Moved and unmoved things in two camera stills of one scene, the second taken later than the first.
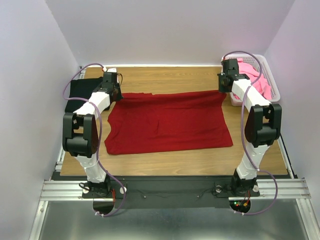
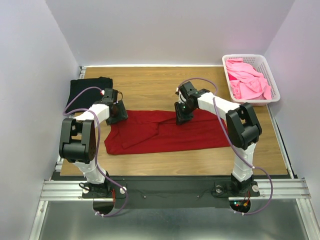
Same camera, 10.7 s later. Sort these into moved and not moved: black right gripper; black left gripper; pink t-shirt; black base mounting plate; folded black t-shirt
Moved: black right gripper; black left gripper
Not moved: folded black t-shirt; pink t-shirt; black base mounting plate
